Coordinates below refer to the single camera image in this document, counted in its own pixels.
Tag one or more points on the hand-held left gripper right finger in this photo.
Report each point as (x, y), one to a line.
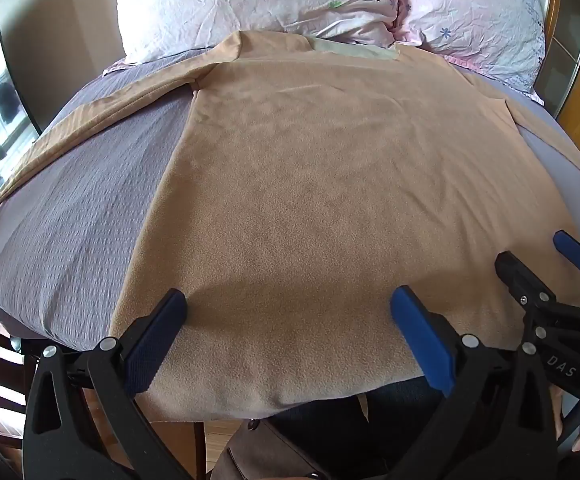
(422, 340)

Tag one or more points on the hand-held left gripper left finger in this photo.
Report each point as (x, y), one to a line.
(159, 337)

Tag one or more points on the tan long-sleeve shirt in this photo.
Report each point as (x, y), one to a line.
(315, 200)

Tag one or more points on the person's right hand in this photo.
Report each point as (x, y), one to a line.
(572, 427)

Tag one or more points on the person's dark pants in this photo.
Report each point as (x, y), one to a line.
(385, 425)

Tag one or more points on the grey textured bed blanket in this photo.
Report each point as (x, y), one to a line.
(75, 200)

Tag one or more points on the wooden headboard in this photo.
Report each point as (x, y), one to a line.
(572, 75)

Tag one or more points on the pink floral pillow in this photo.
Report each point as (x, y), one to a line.
(475, 20)

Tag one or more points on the white floral pillow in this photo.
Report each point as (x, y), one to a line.
(250, 0)

